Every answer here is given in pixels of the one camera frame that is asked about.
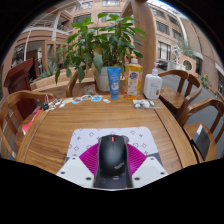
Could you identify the metal key bunch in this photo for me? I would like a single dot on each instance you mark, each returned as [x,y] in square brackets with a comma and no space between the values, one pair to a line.
[55,102]

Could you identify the white pump bottle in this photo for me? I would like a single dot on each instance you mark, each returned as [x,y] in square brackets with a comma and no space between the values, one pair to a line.
[152,85]

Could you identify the white crumpled wrapper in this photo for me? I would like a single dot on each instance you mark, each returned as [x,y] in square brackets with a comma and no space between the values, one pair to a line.
[141,103]

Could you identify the black key fob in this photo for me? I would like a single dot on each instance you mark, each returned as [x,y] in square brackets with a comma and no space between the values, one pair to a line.
[45,106]

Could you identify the dark red wooden chair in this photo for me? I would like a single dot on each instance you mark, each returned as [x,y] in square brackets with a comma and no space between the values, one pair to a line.
[18,76]

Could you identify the red and white bag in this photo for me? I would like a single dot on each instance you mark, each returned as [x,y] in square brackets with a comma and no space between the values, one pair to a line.
[30,123]

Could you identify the blue tube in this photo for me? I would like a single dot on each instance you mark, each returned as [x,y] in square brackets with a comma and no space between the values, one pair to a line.
[114,81]

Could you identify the black computer mouse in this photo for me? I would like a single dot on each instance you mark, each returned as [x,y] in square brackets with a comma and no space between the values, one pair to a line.
[112,155]

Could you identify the black flat bag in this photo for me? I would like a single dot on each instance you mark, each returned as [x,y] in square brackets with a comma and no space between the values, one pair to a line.
[201,141]

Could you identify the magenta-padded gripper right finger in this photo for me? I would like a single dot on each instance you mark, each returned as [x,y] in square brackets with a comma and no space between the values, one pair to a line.
[148,170]

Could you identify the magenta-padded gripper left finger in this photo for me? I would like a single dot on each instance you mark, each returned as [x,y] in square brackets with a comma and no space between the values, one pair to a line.
[75,170]

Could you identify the yellow liquid soap bottle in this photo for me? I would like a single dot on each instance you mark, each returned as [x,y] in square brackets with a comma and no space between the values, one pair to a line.
[133,80]

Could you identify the grey white printed mouse pad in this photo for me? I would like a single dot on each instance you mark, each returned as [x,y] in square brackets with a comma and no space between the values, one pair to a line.
[83,136]

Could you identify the blue oval sticker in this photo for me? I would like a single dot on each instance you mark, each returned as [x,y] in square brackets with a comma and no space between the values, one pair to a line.
[97,98]
[86,97]

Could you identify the green plant in white pot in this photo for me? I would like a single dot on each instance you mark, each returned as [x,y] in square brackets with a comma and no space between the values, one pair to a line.
[100,40]

